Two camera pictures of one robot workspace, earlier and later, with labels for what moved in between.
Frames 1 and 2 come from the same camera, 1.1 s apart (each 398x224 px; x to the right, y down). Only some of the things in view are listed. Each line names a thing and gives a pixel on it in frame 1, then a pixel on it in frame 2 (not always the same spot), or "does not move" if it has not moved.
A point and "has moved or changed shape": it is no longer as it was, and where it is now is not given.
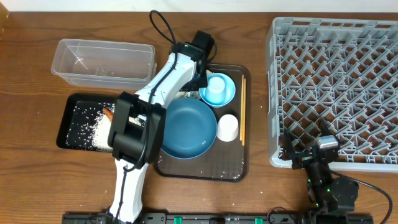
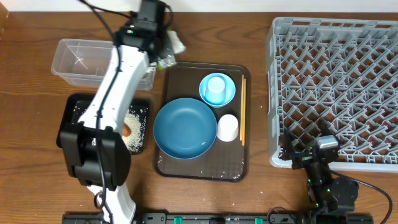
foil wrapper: x=194 y=94 has moved or changed shape
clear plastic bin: x=105 y=64 does not move
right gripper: x=289 y=153 does not move
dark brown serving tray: x=227 y=161 does not move
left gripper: x=189 y=87 → x=169 y=48
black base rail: x=224 y=218 does not move
